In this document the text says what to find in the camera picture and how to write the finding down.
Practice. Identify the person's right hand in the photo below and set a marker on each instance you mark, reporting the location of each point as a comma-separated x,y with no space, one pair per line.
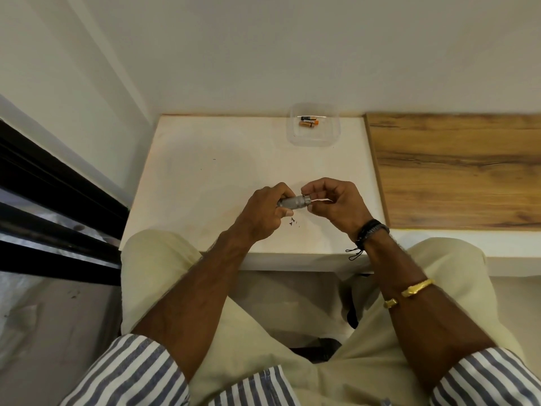
344,207

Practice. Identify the person's left hand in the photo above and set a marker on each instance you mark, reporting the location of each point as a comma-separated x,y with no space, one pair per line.
258,213

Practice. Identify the person's right thumb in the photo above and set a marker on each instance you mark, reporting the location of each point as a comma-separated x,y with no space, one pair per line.
318,207

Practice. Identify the person's left thumb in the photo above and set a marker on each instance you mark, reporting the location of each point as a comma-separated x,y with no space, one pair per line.
285,213

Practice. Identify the small silver flashlight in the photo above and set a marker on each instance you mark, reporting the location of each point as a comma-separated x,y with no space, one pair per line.
296,202

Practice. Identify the person's left forearm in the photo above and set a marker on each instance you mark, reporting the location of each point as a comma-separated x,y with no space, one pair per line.
198,300

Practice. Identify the person's right forearm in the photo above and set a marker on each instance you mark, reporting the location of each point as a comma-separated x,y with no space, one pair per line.
410,304

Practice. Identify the small black scraps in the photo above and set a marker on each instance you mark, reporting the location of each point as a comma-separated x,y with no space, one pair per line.
292,222

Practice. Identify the clear plastic container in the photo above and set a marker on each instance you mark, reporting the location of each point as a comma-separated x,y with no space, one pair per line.
313,135

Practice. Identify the gold bangle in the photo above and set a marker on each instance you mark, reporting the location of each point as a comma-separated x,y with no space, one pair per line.
416,287

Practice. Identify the beige trousers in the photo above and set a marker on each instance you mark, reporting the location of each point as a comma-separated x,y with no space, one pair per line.
236,334

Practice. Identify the wooden board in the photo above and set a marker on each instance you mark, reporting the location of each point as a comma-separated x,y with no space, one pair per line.
456,169

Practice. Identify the blue white striped shirt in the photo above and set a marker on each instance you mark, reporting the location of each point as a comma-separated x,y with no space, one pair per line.
126,376

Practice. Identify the black window frame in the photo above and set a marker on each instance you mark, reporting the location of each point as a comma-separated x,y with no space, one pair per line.
50,198

